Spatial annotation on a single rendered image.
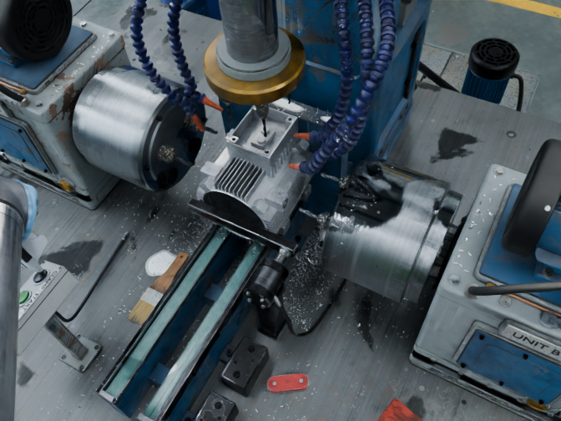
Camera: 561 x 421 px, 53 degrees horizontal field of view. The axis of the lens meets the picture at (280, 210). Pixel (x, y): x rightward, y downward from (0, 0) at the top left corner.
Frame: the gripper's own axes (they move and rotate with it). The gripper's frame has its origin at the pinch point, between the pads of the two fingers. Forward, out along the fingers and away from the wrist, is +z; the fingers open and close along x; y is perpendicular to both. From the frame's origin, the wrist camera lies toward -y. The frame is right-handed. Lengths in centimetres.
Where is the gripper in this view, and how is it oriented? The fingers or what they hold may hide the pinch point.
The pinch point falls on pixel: (33, 270)
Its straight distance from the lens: 115.5
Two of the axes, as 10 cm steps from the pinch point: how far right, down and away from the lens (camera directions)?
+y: 4.8, -7.4, 4.7
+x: -7.8, -1.2, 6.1
